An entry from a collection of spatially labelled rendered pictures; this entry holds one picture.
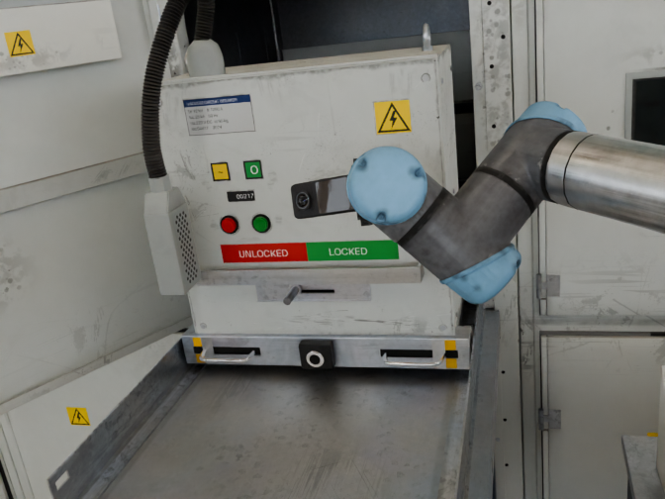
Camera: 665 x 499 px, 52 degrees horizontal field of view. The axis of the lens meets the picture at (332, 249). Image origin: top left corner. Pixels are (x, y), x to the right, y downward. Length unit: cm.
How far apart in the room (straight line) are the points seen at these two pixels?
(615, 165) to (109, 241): 106
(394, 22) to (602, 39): 94
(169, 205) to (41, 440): 109
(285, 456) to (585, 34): 86
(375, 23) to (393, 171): 151
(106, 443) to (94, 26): 76
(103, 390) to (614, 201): 146
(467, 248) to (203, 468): 59
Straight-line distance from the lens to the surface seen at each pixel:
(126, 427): 121
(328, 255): 118
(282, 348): 127
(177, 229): 115
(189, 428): 121
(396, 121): 109
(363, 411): 116
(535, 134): 73
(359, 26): 215
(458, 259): 68
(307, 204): 87
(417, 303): 118
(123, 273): 150
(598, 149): 68
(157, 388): 129
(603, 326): 149
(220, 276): 122
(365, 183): 65
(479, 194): 70
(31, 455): 214
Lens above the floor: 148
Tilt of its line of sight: 20 degrees down
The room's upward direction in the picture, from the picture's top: 7 degrees counter-clockwise
